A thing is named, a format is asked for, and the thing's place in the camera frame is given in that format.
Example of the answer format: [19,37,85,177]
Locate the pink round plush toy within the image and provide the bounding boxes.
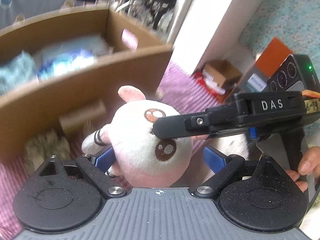
[81,86,193,187]

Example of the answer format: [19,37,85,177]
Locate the bagged blue face masks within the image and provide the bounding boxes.
[32,34,114,62]

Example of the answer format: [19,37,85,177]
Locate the teal knitted cloth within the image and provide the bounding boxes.
[0,51,36,95]

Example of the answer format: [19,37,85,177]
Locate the gold tissue pack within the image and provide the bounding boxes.
[58,100,107,139]

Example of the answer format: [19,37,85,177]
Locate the blue wet wipes pack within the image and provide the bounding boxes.
[36,49,97,81]

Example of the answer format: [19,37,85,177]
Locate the person right hand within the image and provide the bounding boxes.
[286,146,320,192]

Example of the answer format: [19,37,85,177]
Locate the brown cardboard box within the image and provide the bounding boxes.
[1,5,173,162]

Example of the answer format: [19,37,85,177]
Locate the pink checkered tablecloth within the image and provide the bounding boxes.
[0,62,221,238]

